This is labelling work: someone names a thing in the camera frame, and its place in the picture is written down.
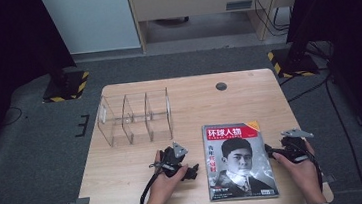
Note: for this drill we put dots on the person's left hand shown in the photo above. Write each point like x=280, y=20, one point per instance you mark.
x=163, y=187

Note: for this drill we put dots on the grey vent panel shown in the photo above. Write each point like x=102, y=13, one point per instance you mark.
x=239, y=5

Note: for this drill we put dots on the dark round table grommet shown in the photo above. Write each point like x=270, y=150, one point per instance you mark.
x=221, y=86

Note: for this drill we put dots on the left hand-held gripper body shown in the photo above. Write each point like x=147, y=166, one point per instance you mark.
x=172, y=161

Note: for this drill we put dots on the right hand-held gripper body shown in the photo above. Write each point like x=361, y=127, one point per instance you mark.
x=292, y=150

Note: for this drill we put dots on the black yellow striped stand base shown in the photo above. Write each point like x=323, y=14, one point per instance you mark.
x=67, y=88
x=294, y=64

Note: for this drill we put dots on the clear acrylic divided organizer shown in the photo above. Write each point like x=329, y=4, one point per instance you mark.
x=137, y=119

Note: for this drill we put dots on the grey tape strip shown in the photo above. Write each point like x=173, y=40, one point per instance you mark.
x=328, y=178
x=80, y=202

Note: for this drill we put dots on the black curtain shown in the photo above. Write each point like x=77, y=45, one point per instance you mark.
x=349, y=32
x=8, y=65

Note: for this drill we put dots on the white cabinet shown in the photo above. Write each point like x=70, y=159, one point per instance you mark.
x=94, y=20

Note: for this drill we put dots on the magazine with portrait cover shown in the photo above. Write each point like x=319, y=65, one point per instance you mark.
x=240, y=163

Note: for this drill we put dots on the person's right hand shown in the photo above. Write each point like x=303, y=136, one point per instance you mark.
x=301, y=172

